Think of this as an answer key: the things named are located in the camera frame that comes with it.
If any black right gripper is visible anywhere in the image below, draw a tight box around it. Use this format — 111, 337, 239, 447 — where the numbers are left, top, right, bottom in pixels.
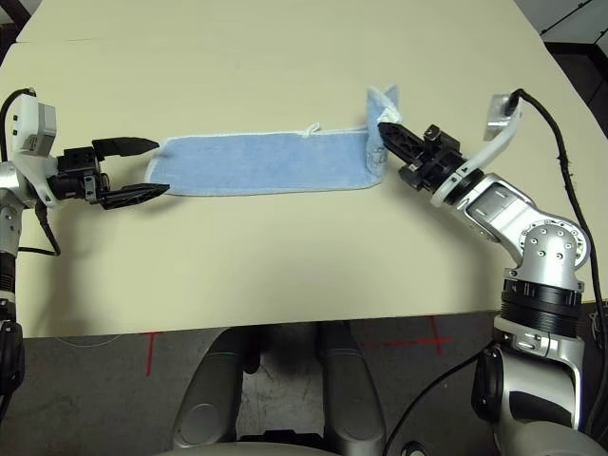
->
378, 122, 476, 194

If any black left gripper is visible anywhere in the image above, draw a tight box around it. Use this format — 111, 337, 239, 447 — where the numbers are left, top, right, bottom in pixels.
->
49, 136, 171, 210

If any light blue towel white trim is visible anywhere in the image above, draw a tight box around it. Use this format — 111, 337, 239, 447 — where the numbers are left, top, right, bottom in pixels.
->
144, 84, 403, 197

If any black cabinet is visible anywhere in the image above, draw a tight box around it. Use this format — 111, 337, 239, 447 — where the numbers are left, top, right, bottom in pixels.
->
543, 41, 608, 115

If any black tripod stand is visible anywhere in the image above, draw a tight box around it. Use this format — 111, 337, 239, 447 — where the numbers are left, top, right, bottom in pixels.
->
539, 0, 608, 37

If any grey robot torso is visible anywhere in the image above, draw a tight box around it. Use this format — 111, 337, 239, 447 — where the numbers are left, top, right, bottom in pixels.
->
156, 431, 333, 456

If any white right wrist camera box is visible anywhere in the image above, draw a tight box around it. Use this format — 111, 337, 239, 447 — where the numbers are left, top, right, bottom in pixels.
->
429, 92, 526, 208

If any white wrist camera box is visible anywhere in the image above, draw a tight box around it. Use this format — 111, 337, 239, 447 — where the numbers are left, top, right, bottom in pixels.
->
9, 92, 61, 210
429, 92, 526, 208

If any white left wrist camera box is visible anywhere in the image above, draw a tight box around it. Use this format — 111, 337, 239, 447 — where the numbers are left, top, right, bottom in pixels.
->
9, 92, 61, 210

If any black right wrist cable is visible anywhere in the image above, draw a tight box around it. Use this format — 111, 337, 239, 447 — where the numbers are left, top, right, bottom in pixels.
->
382, 88, 608, 456

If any thin white floor wire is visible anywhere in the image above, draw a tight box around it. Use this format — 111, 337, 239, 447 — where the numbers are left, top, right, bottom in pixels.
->
56, 334, 121, 348

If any side table black frame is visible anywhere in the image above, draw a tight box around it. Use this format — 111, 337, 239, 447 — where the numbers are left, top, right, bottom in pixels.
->
0, 0, 32, 28

